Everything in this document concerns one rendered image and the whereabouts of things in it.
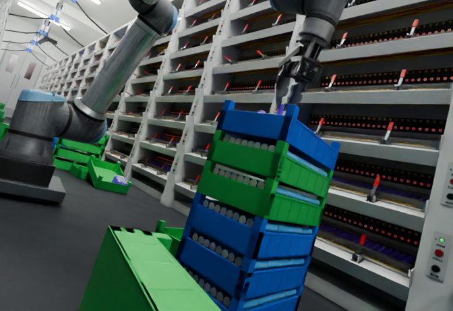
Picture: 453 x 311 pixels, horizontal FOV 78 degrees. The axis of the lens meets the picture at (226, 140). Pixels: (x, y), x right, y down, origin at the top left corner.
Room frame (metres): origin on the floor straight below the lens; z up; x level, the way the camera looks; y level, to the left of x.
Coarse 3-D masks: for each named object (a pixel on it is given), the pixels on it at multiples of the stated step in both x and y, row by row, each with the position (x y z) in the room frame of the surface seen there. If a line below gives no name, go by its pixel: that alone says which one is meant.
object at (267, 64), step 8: (288, 48) 1.33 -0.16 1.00; (216, 64) 1.81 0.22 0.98; (240, 64) 1.59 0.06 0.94; (248, 64) 1.54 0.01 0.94; (256, 64) 1.49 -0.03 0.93; (264, 64) 1.45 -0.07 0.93; (272, 64) 1.41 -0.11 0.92; (216, 72) 1.77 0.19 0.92; (224, 72) 1.71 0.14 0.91; (232, 72) 1.81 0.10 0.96; (240, 72) 1.79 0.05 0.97; (248, 72) 1.71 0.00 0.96; (256, 72) 1.66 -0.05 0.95; (264, 72) 1.65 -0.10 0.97
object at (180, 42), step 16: (192, 0) 2.35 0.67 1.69; (192, 16) 2.38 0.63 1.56; (176, 48) 2.35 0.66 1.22; (176, 64) 2.38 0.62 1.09; (160, 80) 2.33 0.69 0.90; (176, 80) 2.42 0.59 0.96; (160, 112) 2.39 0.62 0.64; (144, 128) 2.33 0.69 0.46; (160, 128) 2.42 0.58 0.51; (128, 160) 2.39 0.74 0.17; (128, 176) 2.34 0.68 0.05; (144, 176) 2.42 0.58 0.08
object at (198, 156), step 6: (198, 144) 1.85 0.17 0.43; (204, 144) 1.88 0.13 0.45; (186, 150) 1.80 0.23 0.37; (192, 150) 1.81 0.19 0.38; (198, 150) 1.80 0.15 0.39; (204, 150) 1.76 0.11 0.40; (186, 156) 1.78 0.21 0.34; (192, 156) 1.73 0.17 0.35; (198, 156) 1.70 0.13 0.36; (204, 156) 1.66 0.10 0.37; (192, 162) 1.73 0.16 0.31; (198, 162) 1.68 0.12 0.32; (204, 162) 1.63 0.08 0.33; (222, 168) 1.51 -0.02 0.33; (228, 168) 1.47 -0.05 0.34; (240, 174) 1.40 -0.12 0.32; (246, 174) 1.37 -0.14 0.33
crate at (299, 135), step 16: (224, 112) 0.68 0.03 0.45; (240, 112) 0.65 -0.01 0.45; (256, 112) 0.62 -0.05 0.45; (288, 112) 0.57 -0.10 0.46; (224, 128) 0.67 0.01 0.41; (240, 128) 0.64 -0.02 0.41; (256, 128) 0.61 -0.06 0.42; (272, 128) 0.58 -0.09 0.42; (288, 128) 0.56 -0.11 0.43; (304, 128) 0.60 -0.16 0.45; (272, 144) 0.65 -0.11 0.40; (304, 144) 0.62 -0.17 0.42; (320, 144) 0.68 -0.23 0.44; (336, 144) 0.77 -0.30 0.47; (320, 160) 0.70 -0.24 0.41
